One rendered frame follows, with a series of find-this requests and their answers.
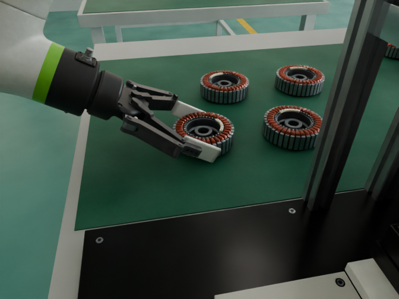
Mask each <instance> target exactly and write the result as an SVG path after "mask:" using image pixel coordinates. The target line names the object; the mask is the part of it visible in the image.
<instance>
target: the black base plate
mask: <svg viewBox="0 0 399 299"><path fill-rule="evenodd" d="M371 194H372V191H371V192H367V191H366V189H365V190H358V191H353V192H345V193H337V194H334V197H333V200H332V202H331V206H330V208H328V209H323V208H322V206H321V205H320V206H319V208H318V210H316V211H310V210H309V208H308V206H307V204H308V201H304V200H303V199H297V200H292V201H284V202H276V203H269V204H264V205H256V206H248V207H244V208H236V209H228V210H224V211H216V212H208V213H203V214H195V215H187V216H182V217H175V218H167V219H162V220H155V221H147V222H139V223H135V224H127V225H119V226H114V227H106V228H98V229H93V230H86V231H85V233H84V244H83V254H82V261H81V271H80V281H79V287H78V298H77V299H214V296H215V295H219V294H225V293H229V292H235V291H241V290H248V289H251V288H258V287H264V286H267V285H274V284H279V283H284V282H290V281H295V280H300V279H305V278H311V277H316V276H321V275H328V274H331V273H337V272H345V273H346V275H347V277H348V279H349V280H350V282H351V284H352V285H353V287H354V288H355V290H356V292H357V293H358V291H357V289H356V287H355V286H354V284H353V283H352V281H351V279H350V278H349V276H348V274H347V272H346V271H345V268H346V265H347V264H348V263H349V262H355V261H359V260H365V259H371V258H373V257H372V256H371V255H370V253H369V252H370V250H371V248H372V246H373V244H374V242H375V241H376V240H382V238H383V236H384V234H385V232H386V231H387V229H388V227H389V226H390V225H391V224H398V223H399V188H398V190H397V192H396V194H395V196H394V198H393V199H387V198H386V197H384V198H383V200H381V201H375V200H374V199H373V197H371ZM358 295H359V297H360V298H361V299H362V297H361V296H360V294H359V293H358Z"/></svg>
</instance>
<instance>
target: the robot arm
mask: <svg viewBox="0 0 399 299"><path fill-rule="evenodd" d="M53 1H54V0H0V93H7V94H12V95H15V96H20V97H24V98H27V99H30V100H33V101H36V102H38V103H42V104H45V105H47V106H50V107H53V108H56V109H59V110H62V111H64V112H65V113H70V114H73V115H76V116H81V115H82V114H83V112H84V110H85V109H86V110H87V113H88V114H90V115H92V116H95V117H98V118H101V119H103V120H109V119H110V118H111V117H112V116H116V117H118V118H120V119H121V120H123V124H122V126H121V128H120V130H121V131H122V132H124V133H127V134H129V135H132V136H135V137H137V138H138V139H140V140H142V141H144V142H146V143H147V144H149V145H151V146H152V147H154V148H156V149H158V150H160V151H161V152H163V153H165V154H167V155H169V156H170V157H172V158H175V159H176V158H177V157H178V155H179V154H180V153H181V152H183V153H185V154H189V155H191V156H194V157H197V158H200V159H202V160H205V161H208V162H211V163H213V162H214V160H215V159H216V158H217V156H218V155H219V153H220V152H221V148H218V147H215V146H213V145H210V144H208V143H205V142H202V141H200V140H197V139H195V138H192V137H190V136H187V135H185V136H184V138H183V137H182V136H180V135H179V134H178V133H176V132H175V131H174V130H172V129H171V128H169V127H168V126H167V125H165V124H164V123H163V122H161V121H160V120H158V119H157V118H156V117H155V116H154V113H153V112H152V111H151V110H167V111H171V112H170V113H171V114H172V115H174V116H177V117H183V116H184V115H186V114H190V113H194V112H195V113H196V112H203V111H202V110H200V109H197V108H195V107H192V106H190V105H188V104H185V103H183V102H181V101H177V99H178V98H179V96H178V95H176V94H174V95H173V94H172V93H171V92H169V91H165V90H160V89H157V88H153V87H148V86H146V85H141V84H137V83H136V82H133V81H130V80H127V81H126V83H125V85H124V79H123V78H122V77H120V76H118V75H115V74H113V73H111V72H108V71H106V70H104V71H101V72H99V68H100V63H99V61H97V59H96V58H94V57H92V53H93V49H92V48H90V47H87V49H86V51H85V53H82V52H79V51H78V52H75V51H73V50H71V49H69V48H66V47H64V46H61V45H59V44H57V43H55V42H52V41H50V40H48V39H47V38H46V37H45V36H44V34H43V28H44V26H45V22H46V19H47V16H48V13H49V11H50V8H51V6H52V4H53Z"/></svg>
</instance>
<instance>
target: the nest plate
mask: <svg viewBox="0 0 399 299"><path fill-rule="evenodd" d="M214 299H361V298H360V297H359V295H358V293H357V292H356V290H355V288H354V287H353V285H352V283H351V282H350V280H349V279H348V277H347V275H346V273H345V272H337V273H331V274H328V275H321V276H316V277H311V278H305V279H300V280H295V281H290V282H284V283H279V284H274V285H267V286H264V287H258V288H251V289H248V290H241V291H235V292H229V293H225V294H219V295H215V296H214Z"/></svg>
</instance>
